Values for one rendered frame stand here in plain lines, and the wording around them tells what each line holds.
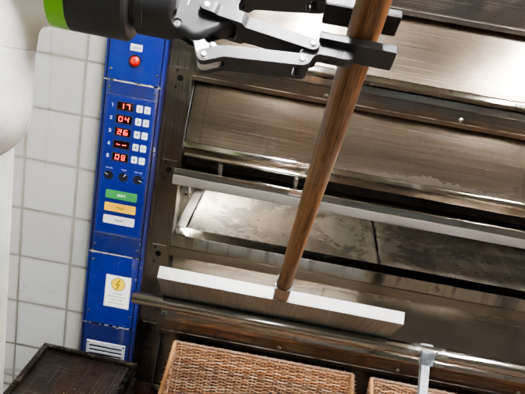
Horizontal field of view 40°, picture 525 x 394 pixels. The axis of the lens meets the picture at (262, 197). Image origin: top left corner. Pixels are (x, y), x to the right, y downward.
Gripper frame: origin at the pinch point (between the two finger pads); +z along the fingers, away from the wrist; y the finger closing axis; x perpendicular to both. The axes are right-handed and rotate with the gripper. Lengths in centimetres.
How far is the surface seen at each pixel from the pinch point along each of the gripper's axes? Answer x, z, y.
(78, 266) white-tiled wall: -154, -58, -10
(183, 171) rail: -116, -29, -30
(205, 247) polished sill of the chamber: -145, -22, -20
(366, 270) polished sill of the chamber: -143, 25, -22
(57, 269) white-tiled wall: -156, -64, -8
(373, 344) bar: -116, 25, 4
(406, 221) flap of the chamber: -117, 30, -29
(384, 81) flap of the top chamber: -103, 17, -60
